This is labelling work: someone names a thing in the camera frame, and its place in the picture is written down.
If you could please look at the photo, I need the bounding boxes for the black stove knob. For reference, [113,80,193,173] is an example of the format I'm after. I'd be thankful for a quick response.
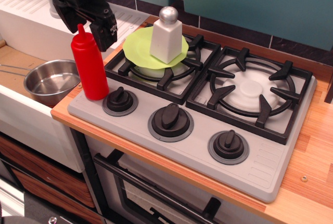
[148,103,194,142]
[208,130,250,165]
[102,86,138,117]

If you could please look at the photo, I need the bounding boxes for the white salt shaker silver cap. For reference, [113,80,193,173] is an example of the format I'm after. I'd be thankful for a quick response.
[150,6,183,64]

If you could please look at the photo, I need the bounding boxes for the white toy sink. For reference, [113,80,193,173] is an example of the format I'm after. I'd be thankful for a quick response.
[0,0,151,174]

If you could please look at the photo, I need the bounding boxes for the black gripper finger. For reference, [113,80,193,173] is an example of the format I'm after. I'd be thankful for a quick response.
[89,14,118,52]
[52,0,86,33]

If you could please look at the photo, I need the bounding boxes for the toy oven door with handle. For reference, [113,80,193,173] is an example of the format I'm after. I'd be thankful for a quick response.
[93,150,268,223]

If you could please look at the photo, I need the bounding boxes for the red ketchup squeeze bottle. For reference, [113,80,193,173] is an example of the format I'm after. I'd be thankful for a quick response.
[71,24,109,100]

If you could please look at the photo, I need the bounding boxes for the black right burner grate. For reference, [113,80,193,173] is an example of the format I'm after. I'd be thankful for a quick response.
[186,47,315,144]

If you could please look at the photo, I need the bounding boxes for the wooden drawer fronts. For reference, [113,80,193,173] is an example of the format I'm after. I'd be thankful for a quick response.
[1,133,102,223]

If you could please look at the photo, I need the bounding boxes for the black left burner grate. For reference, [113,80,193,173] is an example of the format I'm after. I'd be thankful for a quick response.
[105,34,221,104]

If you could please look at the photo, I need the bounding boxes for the black left stove knob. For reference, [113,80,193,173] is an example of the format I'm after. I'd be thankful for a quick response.
[102,86,138,117]

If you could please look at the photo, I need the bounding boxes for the light green plastic plate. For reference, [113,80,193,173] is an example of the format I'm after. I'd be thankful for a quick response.
[123,27,189,70]

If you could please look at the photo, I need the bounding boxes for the small steel pan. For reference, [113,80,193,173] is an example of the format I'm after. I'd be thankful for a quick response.
[1,58,80,107]

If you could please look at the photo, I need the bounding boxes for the grey toy stove top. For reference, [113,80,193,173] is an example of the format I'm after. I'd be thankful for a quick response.
[68,29,316,202]

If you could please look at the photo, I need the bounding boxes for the black burner grate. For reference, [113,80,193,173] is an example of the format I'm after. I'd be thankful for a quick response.
[186,47,315,144]
[105,34,221,104]

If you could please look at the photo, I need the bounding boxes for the black right stove knob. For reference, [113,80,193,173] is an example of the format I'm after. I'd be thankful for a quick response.
[208,130,250,165]

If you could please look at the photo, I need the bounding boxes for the black middle stove knob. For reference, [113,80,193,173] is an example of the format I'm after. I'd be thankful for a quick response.
[148,103,194,142]

